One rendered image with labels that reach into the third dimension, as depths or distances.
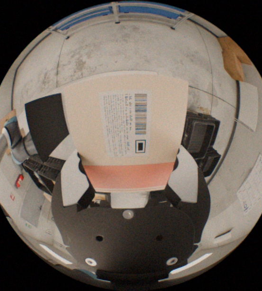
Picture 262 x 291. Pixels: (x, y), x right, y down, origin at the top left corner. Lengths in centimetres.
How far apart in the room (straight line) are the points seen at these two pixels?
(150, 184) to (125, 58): 126
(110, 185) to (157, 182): 7
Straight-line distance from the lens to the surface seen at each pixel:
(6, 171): 358
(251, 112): 248
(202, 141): 113
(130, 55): 131
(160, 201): 208
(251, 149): 257
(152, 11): 160
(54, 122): 56
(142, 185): 15
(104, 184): 15
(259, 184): 264
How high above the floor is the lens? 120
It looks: 58 degrees down
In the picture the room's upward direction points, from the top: 175 degrees clockwise
